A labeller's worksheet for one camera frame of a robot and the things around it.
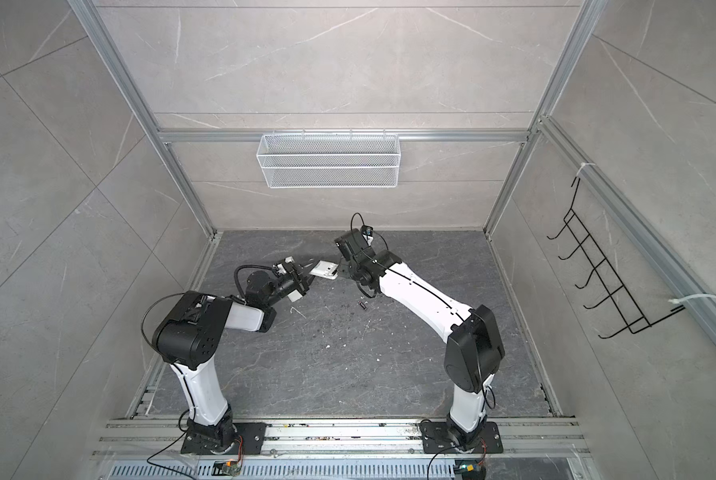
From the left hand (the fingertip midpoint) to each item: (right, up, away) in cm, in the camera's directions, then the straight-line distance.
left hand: (321, 256), depth 85 cm
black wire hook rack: (+67, -12, -26) cm, 73 cm away
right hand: (+8, -2, +1) cm, 8 cm away
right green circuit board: (+38, -51, -15) cm, 66 cm away
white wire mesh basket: (0, +33, +15) cm, 36 cm away
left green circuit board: (-20, -51, -15) cm, 56 cm away
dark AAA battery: (+12, -17, +13) cm, 24 cm away
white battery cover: (-11, -14, +13) cm, 22 cm away
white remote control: (+1, -4, -2) cm, 4 cm away
